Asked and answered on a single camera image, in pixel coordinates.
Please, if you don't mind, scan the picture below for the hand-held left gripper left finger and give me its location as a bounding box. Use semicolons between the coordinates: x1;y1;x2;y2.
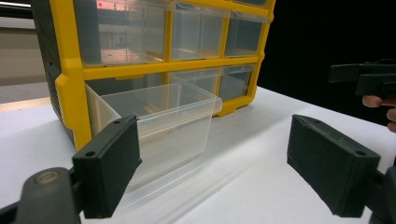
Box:
72;115;143;219

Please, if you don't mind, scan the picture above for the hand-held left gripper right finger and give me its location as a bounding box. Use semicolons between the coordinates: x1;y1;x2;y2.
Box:
287;114;381;218

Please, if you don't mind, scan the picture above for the large clear plastic drawer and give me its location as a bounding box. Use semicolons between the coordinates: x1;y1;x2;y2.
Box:
74;0;172;67
85;78;223;189

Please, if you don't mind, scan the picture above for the yellow drawer organizer cabinet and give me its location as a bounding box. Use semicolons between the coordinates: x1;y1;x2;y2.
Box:
31;0;276;151

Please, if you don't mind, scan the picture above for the small clear plastic drawer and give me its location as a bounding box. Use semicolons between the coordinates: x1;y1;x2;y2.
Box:
169;67;223;95
170;2;232;62
224;11;271;58
218;63;255;103

